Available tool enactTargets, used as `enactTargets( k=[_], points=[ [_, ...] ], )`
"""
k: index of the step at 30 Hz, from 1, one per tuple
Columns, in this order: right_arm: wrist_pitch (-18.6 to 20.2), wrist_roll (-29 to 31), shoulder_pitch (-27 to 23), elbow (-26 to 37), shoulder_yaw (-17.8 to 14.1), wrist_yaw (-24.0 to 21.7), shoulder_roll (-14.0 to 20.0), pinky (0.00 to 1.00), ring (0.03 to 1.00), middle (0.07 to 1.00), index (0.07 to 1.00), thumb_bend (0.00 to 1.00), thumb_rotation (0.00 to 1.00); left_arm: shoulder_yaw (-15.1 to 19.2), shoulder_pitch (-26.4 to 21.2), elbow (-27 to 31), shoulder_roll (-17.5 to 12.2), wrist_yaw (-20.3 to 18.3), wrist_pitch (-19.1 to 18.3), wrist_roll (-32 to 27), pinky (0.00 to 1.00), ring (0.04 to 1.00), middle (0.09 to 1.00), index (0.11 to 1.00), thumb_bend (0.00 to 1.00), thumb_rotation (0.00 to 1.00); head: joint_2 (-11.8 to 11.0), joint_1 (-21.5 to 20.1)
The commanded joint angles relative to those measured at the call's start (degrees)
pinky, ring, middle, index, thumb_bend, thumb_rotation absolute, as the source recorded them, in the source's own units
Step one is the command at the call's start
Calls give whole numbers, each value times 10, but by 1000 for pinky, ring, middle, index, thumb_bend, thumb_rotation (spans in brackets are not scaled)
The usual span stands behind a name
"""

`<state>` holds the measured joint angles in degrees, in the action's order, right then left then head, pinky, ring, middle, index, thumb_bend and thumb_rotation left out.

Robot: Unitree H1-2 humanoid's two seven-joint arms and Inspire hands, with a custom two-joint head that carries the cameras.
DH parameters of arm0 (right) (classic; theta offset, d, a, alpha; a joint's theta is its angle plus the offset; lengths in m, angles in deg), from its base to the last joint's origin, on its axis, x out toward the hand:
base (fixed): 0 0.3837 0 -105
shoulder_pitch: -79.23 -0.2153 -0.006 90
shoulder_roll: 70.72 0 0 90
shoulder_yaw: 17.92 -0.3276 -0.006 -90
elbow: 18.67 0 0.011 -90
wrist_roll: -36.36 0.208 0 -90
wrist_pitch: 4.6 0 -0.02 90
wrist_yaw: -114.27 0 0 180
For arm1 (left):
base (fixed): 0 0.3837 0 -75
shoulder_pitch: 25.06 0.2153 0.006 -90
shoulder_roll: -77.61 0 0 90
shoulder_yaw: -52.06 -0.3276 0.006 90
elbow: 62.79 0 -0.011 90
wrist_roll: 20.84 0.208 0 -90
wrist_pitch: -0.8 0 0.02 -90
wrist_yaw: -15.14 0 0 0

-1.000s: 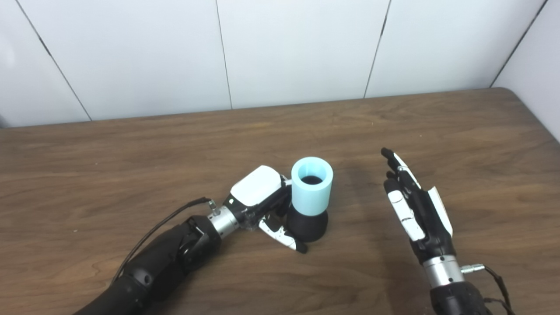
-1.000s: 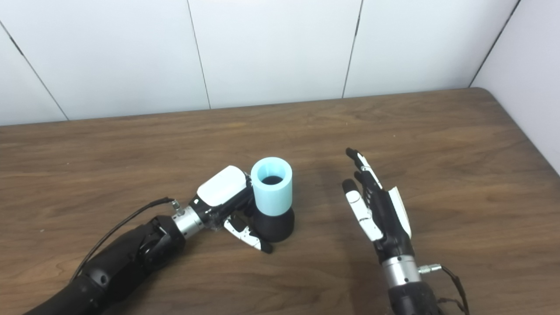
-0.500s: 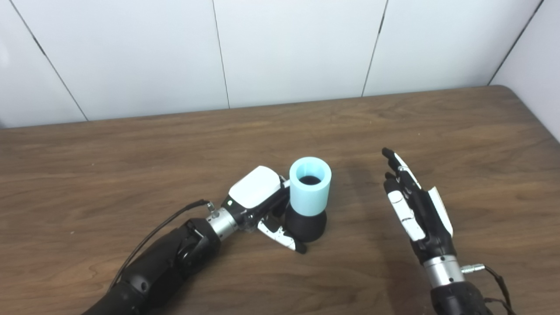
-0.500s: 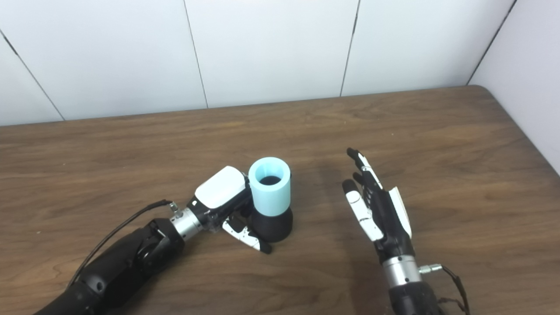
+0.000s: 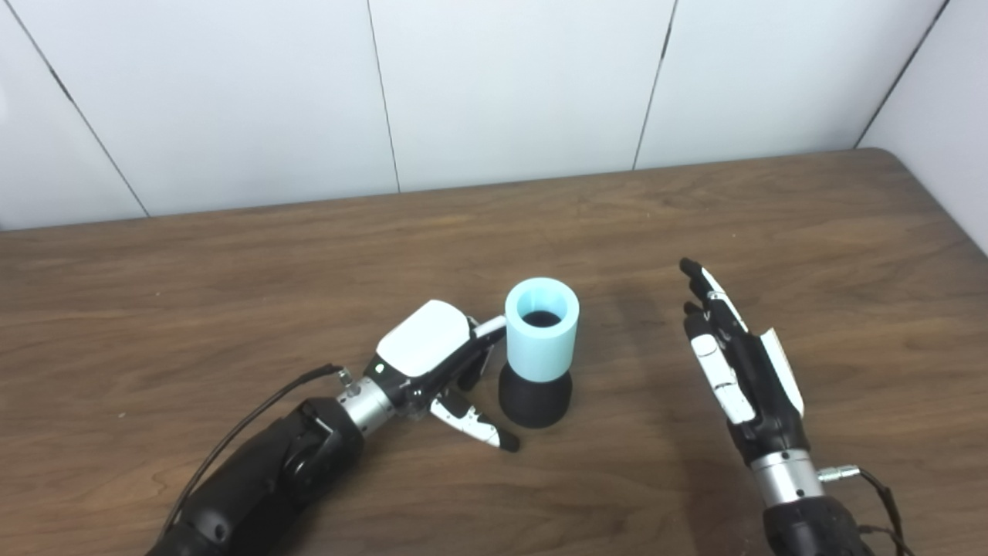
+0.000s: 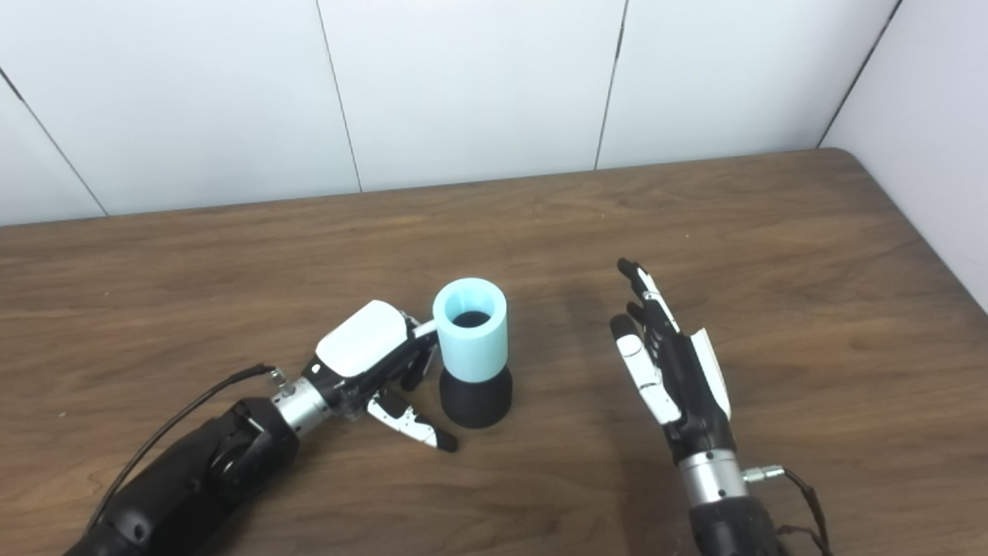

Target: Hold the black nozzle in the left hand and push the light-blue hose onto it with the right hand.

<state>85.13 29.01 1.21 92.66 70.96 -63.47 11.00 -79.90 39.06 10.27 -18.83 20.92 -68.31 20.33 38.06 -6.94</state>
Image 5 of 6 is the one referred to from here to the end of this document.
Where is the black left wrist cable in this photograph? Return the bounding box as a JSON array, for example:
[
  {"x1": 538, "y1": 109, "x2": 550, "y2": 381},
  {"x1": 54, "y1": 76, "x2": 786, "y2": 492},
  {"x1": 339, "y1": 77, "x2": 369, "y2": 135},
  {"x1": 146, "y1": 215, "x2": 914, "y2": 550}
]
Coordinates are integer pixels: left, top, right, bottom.
[{"x1": 154, "y1": 365, "x2": 364, "y2": 541}]

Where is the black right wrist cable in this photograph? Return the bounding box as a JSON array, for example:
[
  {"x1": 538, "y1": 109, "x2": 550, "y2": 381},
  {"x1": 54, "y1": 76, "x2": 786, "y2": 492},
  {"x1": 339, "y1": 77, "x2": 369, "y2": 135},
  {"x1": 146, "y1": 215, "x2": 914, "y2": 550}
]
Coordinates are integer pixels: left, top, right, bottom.
[{"x1": 818, "y1": 466, "x2": 912, "y2": 556}]

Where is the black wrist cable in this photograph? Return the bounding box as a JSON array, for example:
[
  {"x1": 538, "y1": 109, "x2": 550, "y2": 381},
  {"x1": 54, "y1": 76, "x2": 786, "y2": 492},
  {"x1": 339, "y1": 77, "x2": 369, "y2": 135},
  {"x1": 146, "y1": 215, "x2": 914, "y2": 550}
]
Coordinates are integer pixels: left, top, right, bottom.
[
  {"x1": 818, "y1": 466, "x2": 912, "y2": 556},
  {"x1": 154, "y1": 365, "x2": 364, "y2": 541}
]

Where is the white and black right hand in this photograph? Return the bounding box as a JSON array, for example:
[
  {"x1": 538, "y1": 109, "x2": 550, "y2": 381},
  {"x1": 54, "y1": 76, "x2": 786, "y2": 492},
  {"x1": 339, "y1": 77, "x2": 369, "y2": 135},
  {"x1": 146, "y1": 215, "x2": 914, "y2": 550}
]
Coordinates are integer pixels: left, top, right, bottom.
[{"x1": 679, "y1": 257, "x2": 811, "y2": 466}]

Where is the black flared nozzle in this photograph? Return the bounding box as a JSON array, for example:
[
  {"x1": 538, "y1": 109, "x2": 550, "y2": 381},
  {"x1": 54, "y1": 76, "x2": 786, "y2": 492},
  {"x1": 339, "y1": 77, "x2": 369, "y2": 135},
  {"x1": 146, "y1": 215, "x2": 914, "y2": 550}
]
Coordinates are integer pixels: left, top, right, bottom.
[{"x1": 498, "y1": 363, "x2": 574, "y2": 429}]

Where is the light blue cylinder cup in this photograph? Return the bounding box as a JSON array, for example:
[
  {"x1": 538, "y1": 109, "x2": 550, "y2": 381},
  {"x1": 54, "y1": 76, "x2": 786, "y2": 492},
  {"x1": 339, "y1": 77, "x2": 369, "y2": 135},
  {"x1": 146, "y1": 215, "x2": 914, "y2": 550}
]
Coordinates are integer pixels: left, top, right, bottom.
[{"x1": 505, "y1": 277, "x2": 580, "y2": 384}]

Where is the white and black left hand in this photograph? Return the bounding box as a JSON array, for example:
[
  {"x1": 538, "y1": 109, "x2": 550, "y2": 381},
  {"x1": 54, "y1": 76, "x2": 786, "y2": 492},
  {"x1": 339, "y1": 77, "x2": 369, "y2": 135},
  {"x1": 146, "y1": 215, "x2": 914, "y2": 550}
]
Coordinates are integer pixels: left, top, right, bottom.
[{"x1": 364, "y1": 300, "x2": 520, "y2": 453}]

